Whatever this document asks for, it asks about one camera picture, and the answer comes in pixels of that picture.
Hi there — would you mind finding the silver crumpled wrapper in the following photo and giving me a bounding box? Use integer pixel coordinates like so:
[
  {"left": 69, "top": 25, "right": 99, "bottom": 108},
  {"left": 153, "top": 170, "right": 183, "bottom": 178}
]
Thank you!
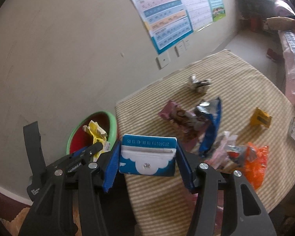
[{"left": 189, "top": 74, "right": 211, "bottom": 94}]

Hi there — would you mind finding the blue bordered wall poster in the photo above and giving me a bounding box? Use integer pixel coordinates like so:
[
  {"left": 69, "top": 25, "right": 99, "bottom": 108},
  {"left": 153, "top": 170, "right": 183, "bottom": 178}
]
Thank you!
[{"left": 120, "top": 0, "right": 193, "bottom": 54}]

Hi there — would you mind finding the orange plastic bag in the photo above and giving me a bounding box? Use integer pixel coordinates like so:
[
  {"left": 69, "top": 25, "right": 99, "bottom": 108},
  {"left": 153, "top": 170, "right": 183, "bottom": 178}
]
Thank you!
[{"left": 243, "top": 143, "right": 269, "bottom": 190}]

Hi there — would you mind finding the beige striped tablecloth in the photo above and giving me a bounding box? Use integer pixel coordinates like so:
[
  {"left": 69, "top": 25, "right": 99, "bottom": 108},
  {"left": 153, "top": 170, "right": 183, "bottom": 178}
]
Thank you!
[{"left": 115, "top": 49, "right": 295, "bottom": 229}]

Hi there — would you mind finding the white wall chart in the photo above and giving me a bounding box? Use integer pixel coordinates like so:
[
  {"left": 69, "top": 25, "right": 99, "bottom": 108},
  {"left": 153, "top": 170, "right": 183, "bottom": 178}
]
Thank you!
[{"left": 176, "top": 0, "right": 213, "bottom": 32}]

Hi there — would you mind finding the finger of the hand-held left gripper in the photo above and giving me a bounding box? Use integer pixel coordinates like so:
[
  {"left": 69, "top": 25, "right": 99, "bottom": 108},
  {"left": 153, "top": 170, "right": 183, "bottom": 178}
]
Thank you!
[{"left": 64, "top": 141, "right": 106, "bottom": 176}]

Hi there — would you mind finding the grey red snack wrapper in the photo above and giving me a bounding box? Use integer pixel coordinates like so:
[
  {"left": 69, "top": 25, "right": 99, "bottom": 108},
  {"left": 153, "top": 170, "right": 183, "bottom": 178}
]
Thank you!
[{"left": 226, "top": 145, "right": 257, "bottom": 166}]

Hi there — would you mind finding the blue white milk carton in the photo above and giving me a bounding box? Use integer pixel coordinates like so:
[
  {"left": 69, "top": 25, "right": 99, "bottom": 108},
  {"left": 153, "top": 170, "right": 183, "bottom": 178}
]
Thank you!
[{"left": 118, "top": 134, "right": 178, "bottom": 177}]

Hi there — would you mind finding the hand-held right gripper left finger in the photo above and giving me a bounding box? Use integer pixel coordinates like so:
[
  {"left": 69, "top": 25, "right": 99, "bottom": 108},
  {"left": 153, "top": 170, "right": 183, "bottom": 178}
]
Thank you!
[{"left": 18, "top": 140, "right": 121, "bottom": 236}]

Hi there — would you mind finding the brown pink snack wrapper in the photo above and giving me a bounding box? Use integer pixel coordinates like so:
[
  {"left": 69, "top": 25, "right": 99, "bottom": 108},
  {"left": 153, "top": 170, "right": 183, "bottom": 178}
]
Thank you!
[{"left": 158, "top": 100, "right": 210, "bottom": 150}]

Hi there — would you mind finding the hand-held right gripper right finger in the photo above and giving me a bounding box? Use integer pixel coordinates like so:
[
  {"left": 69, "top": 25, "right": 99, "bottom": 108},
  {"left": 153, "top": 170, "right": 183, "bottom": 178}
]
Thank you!
[{"left": 177, "top": 143, "right": 277, "bottom": 236}]

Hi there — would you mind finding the dark cabinet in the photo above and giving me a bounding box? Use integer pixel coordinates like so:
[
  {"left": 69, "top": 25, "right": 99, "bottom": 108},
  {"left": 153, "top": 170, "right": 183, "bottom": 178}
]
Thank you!
[{"left": 236, "top": 0, "right": 277, "bottom": 31}]

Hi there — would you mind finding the red slipper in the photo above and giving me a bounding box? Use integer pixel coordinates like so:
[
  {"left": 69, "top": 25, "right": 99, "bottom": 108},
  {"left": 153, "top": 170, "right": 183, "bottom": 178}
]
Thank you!
[{"left": 266, "top": 48, "right": 279, "bottom": 61}]

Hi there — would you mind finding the yellow crumpled wrapper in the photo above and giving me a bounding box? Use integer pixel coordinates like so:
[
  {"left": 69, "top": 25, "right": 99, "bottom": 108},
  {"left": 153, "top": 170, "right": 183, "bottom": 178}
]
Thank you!
[{"left": 82, "top": 120, "right": 111, "bottom": 153}]

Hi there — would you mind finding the beige cushion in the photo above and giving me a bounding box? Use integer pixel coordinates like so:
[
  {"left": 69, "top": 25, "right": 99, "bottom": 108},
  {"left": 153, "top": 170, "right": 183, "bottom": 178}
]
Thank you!
[{"left": 264, "top": 16, "right": 295, "bottom": 30}]

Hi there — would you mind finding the blue snack bag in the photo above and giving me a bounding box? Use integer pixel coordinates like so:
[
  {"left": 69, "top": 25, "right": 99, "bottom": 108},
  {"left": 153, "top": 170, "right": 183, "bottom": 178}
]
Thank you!
[{"left": 194, "top": 97, "right": 223, "bottom": 158}]

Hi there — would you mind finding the green bordered wall poster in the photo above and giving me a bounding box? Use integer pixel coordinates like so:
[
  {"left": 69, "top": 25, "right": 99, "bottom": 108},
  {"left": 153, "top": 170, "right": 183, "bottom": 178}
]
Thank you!
[{"left": 203, "top": 0, "right": 226, "bottom": 22}]

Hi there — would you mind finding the pink white wrapper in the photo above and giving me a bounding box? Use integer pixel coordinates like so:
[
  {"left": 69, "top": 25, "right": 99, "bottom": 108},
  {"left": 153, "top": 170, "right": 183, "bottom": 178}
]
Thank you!
[{"left": 205, "top": 131, "right": 239, "bottom": 171}]

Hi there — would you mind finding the yellow snack packet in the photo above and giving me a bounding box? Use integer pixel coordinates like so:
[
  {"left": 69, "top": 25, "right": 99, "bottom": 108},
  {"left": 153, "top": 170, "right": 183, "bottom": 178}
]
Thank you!
[{"left": 251, "top": 107, "right": 272, "bottom": 129}]

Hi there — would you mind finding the green bin with red inside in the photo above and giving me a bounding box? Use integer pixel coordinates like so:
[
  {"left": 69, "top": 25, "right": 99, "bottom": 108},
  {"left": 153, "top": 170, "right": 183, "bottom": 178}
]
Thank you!
[{"left": 66, "top": 111, "right": 118, "bottom": 161}]

